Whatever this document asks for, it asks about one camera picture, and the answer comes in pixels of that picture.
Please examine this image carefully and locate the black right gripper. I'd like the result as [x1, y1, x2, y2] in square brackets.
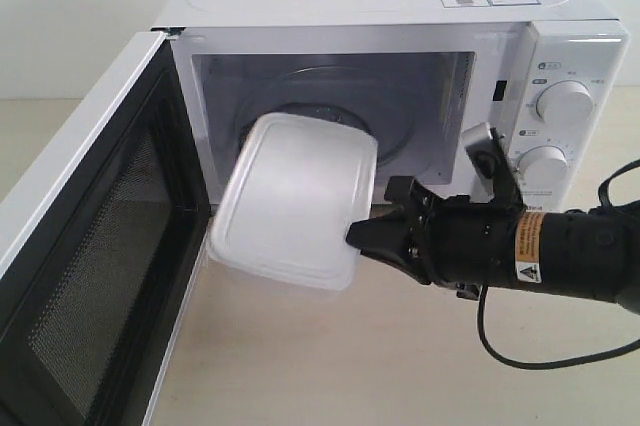
[346, 175, 524, 289]

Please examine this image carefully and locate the white lidded plastic container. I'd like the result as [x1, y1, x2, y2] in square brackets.
[206, 113, 378, 296]

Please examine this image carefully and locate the white microwave door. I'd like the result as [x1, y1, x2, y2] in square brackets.
[1, 29, 211, 425]

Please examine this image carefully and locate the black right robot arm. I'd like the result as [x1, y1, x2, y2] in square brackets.
[346, 176, 639, 312]

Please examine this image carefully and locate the white microwave oven body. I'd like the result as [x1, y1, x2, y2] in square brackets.
[153, 0, 629, 211]

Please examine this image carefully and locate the glass turntable plate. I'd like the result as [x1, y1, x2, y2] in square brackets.
[235, 66, 432, 177]

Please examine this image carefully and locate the lower white timer knob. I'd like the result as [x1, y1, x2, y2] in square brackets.
[517, 146, 568, 191]

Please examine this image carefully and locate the upper white power knob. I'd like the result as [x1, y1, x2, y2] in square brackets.
[536, 81, 594, 127]

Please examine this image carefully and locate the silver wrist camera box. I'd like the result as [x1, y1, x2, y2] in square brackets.
[461, 122, 498, 200]

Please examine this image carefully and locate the black camera cable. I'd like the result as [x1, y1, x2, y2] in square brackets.
[475, 158, 640, 373]

